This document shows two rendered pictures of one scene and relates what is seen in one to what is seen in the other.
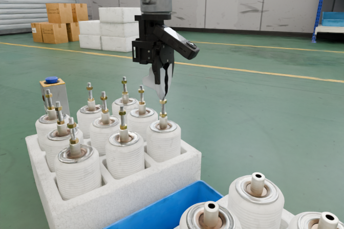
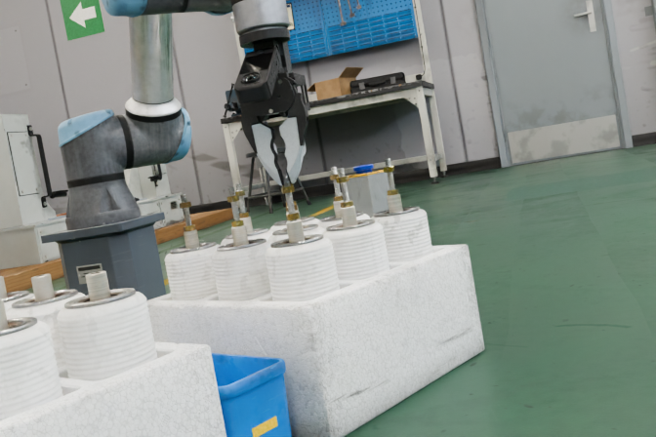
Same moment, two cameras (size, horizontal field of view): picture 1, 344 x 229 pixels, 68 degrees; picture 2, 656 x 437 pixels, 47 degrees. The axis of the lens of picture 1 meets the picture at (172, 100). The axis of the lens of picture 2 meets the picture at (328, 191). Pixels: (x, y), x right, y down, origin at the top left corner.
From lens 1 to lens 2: 1.13 m
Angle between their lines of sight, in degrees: 77
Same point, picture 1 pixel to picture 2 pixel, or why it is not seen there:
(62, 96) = (364, 198)
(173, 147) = (278, 279)
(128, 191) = (199, 321)
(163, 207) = (221, 371)
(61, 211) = not seen: hidden behind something
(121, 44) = not seen: outside the picture
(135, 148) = (223, 257)
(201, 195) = (280, 394)
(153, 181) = (229, 322)
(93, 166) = (184, 266)
